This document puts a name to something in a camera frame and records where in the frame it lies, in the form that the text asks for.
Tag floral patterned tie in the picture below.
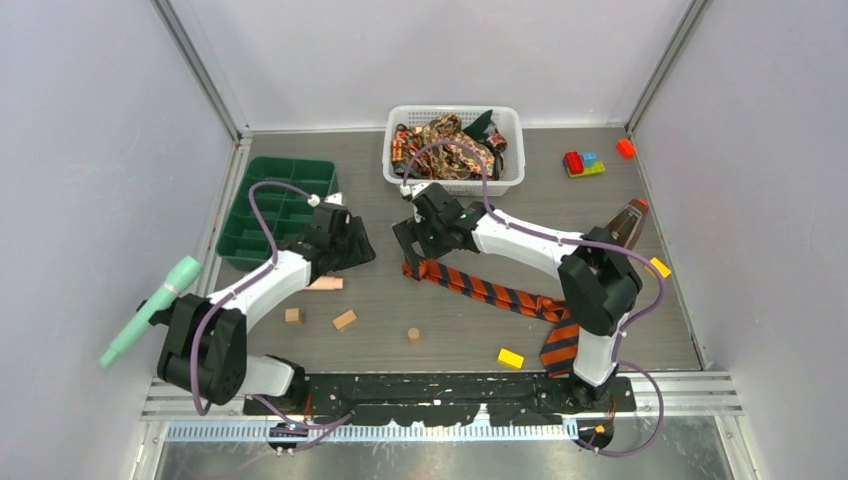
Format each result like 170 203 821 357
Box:
389 113 509 180

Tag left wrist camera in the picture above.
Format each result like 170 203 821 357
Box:
307 192 346 208

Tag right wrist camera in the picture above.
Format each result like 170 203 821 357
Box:
399 182 430 223

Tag stacked lego bricks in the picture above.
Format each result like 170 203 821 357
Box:
562 151 606 178

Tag orange navy striped tie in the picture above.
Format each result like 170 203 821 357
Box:
403 259 579 377

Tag yellow toy brick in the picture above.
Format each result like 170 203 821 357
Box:
650 257 672 279
497 348 525 370

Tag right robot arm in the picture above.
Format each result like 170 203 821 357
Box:
393 182 649 411

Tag small wooden cube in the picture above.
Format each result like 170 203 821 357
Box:
284 308 304 325

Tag white plastic basket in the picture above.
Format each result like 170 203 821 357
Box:
382 105 526 196

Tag brown wooden metronome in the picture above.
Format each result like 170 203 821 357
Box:
603 198 650 250

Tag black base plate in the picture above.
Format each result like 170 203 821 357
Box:
243 372 636 427

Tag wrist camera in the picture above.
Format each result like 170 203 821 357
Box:
307 192 346 208
399 182 430 223

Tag mint green microphone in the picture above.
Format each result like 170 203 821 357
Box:
99 256 203 369

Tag green compartment tray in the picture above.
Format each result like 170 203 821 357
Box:
216 156 338 272

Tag dark green tie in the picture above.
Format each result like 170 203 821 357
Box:
463 109 495 140

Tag red toy brick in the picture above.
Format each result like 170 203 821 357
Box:
616 138 637 160

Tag small wooden block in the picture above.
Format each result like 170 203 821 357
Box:
332 310 357 331

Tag wooden cylinder peg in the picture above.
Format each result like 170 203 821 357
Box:
304 276 344 291

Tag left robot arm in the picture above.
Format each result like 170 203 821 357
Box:
153 202 376 414

